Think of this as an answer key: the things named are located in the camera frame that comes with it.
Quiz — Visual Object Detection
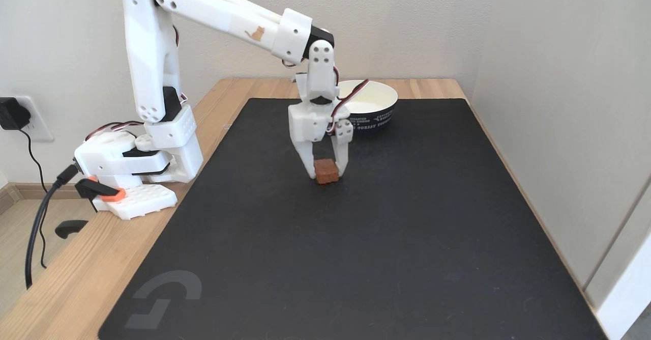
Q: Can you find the brown cube toy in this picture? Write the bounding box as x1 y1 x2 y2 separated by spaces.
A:
313 158 340 186

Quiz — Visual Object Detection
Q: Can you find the white and navy paper bowl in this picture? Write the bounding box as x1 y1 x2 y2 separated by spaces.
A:
336 80 399 133

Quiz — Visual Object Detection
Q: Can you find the black desk mat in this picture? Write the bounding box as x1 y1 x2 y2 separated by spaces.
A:
98 98 608 340

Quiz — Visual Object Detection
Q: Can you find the black and orange clamp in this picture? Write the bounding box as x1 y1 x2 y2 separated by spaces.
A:
55 176 127 240

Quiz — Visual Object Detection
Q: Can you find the black power adapter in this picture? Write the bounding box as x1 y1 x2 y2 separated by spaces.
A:
0 97 32 131

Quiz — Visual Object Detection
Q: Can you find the red white black servo wire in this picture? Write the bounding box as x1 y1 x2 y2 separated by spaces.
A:
328 65 370 135

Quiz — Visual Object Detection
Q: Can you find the thin black cable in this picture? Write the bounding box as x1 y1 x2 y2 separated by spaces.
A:
18 129 49 269

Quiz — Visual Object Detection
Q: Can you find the white wall outlet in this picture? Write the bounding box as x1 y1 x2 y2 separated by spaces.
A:
15 95 54 143

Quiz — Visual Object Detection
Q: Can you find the thick black cable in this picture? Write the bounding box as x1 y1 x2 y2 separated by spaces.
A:
25 164 80 290

